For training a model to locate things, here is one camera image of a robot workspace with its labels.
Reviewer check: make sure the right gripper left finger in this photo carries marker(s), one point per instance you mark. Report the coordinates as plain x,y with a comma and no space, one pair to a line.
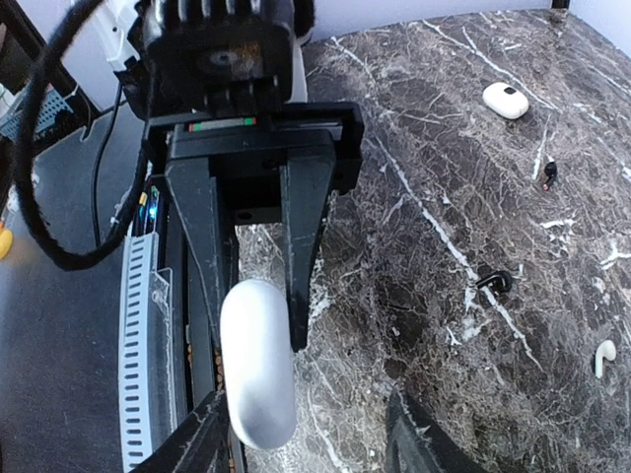
199,444

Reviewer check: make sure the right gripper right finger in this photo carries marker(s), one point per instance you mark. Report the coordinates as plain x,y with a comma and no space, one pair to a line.
416,443

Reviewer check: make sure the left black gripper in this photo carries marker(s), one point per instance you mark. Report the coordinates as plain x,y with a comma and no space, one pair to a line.
257,170

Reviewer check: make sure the white oval charging case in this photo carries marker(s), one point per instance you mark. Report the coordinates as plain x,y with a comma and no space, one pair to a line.
258,364

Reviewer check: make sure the small white charging case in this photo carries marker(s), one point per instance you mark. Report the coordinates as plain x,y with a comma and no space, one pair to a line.
505,100

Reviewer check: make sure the black hook earbud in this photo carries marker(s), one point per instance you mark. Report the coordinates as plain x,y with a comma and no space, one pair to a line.
500,281

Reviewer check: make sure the white stem earbud centre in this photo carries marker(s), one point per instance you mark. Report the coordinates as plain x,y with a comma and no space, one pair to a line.
605,351

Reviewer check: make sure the yellow object on bench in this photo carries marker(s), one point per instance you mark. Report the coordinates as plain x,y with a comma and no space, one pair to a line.
6,240

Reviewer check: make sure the small black earbud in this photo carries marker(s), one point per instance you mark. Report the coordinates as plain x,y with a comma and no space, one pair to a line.
551,174

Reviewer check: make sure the black front rail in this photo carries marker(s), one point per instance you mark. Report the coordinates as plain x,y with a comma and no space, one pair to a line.
194,360

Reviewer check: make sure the white slotted cable duct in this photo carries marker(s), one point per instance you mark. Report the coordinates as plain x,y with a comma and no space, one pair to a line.
145,409

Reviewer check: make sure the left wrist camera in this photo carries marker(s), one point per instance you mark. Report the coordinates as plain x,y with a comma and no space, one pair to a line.
228,58

